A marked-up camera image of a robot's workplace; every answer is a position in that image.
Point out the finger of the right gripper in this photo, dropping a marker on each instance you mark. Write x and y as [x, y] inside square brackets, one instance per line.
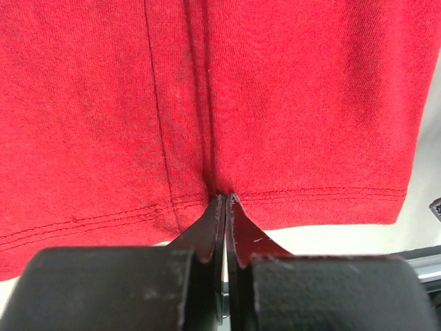
[435, 208]

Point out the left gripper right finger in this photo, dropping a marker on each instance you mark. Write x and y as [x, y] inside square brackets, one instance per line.
[272, 289]

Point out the red t-shirt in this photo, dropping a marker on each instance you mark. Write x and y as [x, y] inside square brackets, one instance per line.
[120, 120]

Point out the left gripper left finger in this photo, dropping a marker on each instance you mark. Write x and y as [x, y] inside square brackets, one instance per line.
[173, 287]

